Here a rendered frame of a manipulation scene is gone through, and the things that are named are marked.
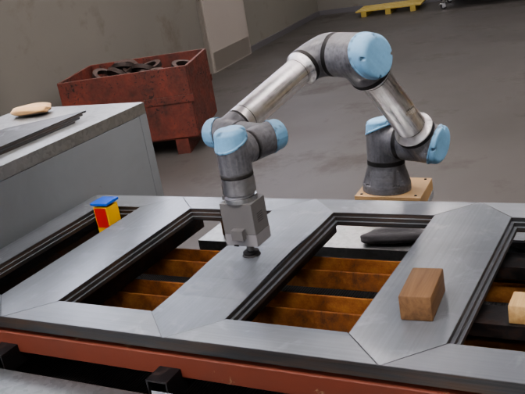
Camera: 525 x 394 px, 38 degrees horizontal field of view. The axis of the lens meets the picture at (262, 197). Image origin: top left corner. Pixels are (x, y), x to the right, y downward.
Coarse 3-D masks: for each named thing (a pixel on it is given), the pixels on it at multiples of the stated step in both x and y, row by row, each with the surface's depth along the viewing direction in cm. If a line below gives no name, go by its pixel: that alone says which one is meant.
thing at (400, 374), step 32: (352, 224) 196; (384, 224) 192; (416, 224) 188; (512, 224) 176; (32, 256) 211; (128, 256) 196; (288, 256) 177; (96, 288) 184; (256, 288) 164; (480, 288) 150; (0, 320) 173; (192, 352) 148; (224, 352) 144; (256, 352) 141; (416, 384) 127; (448, 384) 124; (480, 384) 121; (512, 384) 118
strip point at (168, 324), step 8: (152, 312) 162; (160, 312) 161; (160, 320) 158; (168, 320) 157; (176, 320) 156; (184, 320) 156; (192, 320) 155; (200, 320) 155; (208, 320) 154; (216, 320) 154; (160, 328) 154; (168, 328) 153; (176, 328) 153; (184, 328) 152; (192, 328) 152
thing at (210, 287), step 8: (192, 280) 173; (200, 280) 172; (208, 280) 172; (216, 280) 171; (224, 280) 170; (232, 280) 169; (240, 280) 169; (184, 288) 170; (192, 288) 169; (200, 288) 168; (208, 288) 168; (216, 288) 167; (224, 288) 166; (232, 288) 166; (240, 288) 165; (248, 288) 164; (208, 296) 164; (216, 296) 164; (224, 296) 163; (232, 296) 162; (240, 296) 162
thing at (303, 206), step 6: (300, 204) 209; (306, 204) 208; (312, 204) 207; (318, 204) 206; (282, 210) 206; (288, 210) 206; (294, 210) 205; (300, 210) 204; (306, 210) 203; (312, 210) 203; (318, 210) 202; (324, 210) 201; (330, 210) 200
